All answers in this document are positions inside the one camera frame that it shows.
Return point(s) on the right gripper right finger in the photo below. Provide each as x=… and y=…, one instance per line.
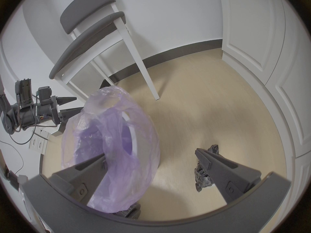
x=218, y=171

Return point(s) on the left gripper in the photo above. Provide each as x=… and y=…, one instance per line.
x=47, y=112

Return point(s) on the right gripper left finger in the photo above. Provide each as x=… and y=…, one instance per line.
x=82, y=178

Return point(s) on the black plastic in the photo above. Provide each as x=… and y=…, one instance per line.
x=200, y=176

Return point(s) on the purple plastic bag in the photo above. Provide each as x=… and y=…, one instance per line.
x=136, y=173

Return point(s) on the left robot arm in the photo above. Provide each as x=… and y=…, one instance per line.
x=24, y=105

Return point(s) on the white trash bin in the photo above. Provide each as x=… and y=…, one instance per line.
x=135, y=139

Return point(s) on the grey white chair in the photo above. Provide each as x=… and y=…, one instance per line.
x=85, y=40

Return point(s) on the white wardrobe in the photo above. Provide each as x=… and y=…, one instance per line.
x=267, y=45

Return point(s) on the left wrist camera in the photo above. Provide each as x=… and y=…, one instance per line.
x=44, y=93

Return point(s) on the white wall socket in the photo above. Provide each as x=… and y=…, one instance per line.
x=38, y=142

